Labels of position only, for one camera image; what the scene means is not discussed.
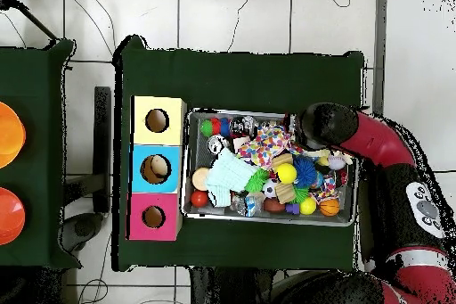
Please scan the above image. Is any cream yellow cloth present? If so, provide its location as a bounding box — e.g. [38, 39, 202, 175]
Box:
[305, 146, 354, 169]

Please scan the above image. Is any crushed clear plastic bottle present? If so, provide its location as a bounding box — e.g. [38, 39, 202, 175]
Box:
[231, 193, 262, 218]

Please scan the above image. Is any colourful polka dot cloth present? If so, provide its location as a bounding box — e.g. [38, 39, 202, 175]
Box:
[236, 124, 306, 169]

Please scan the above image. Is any black stand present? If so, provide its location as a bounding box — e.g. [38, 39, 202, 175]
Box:
[92, 86, 114, 214]

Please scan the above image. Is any black cable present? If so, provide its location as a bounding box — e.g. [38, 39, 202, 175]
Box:
[227, 0, 259, 53]

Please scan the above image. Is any dark green table cloth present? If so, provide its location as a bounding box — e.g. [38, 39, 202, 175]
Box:
[0, 38, 77, 269]
[112, 35, 366, 276]

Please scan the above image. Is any toy hamburger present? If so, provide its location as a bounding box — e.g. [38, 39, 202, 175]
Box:
[191, 168, 213, 192]

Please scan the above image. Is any wooden box with three holes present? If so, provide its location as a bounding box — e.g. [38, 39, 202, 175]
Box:
[127, 95, 188, 242]

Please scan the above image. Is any mint green cloth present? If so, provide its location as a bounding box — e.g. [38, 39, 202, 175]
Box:
[205, 148, 261, 209]

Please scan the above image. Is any crushed silver can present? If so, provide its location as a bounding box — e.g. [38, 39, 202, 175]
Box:
[207, 135, 228, 156]

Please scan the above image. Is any orange bowl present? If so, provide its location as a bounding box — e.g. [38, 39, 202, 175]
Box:
[0, 101, 27, 170]
[0, 186, 27, 247]

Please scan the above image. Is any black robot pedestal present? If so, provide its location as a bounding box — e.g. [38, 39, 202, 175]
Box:
[188, 267, 275, 304]

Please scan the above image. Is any red ball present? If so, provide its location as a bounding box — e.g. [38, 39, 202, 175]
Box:
[190, 189, 210, 209]

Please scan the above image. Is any blue spiky ball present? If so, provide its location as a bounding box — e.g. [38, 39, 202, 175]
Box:
[294, 157, 320, 190]

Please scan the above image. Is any orange toy basketball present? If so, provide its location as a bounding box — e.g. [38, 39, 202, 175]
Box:
[318, 198, 341, 218]

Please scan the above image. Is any large yellow ball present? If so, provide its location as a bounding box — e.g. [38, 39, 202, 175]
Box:
[276, 162, 298, 185]

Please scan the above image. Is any shallow clear mesh bin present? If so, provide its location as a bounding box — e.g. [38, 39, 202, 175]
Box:
[181, 109, 360, 227]

